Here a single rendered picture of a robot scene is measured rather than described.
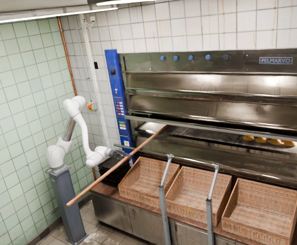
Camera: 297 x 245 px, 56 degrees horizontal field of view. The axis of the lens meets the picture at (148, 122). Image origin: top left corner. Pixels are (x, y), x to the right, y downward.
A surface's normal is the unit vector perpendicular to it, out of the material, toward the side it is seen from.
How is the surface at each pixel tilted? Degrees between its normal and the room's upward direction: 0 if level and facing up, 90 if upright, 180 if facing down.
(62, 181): 90
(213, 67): 90
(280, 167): 70
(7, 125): 90
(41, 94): 90
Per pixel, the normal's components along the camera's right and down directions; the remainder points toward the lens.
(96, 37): -0.55, 0.37
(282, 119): -0.56, 0.04
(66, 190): 0.78, 0.14
